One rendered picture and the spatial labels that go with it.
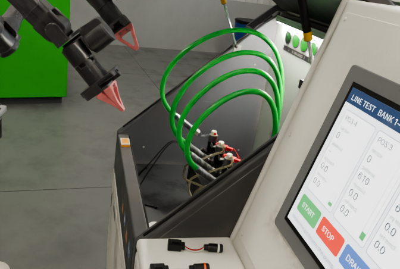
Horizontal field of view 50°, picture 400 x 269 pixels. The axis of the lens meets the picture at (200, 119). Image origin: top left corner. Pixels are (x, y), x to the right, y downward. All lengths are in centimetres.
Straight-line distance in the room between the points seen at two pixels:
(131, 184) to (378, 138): 76
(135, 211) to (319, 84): 57
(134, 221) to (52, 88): 359
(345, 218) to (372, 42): 30
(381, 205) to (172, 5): 742
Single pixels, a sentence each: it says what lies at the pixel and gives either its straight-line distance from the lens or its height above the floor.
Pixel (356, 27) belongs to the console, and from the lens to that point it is 87.
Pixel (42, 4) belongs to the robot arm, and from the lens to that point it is 107.
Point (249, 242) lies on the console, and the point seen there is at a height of 102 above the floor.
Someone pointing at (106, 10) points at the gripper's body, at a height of 141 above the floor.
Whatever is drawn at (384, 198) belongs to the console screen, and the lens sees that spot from 69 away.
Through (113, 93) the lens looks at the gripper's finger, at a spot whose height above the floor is 125.
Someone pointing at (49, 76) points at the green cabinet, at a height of 30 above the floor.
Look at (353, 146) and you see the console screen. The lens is 76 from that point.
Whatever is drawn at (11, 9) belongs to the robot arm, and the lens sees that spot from 164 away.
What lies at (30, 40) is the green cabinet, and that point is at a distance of 447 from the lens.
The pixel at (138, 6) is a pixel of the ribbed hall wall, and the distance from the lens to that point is 782.
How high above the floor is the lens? 157
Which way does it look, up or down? 20 degrees down
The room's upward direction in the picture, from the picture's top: 9 degrees clockwise
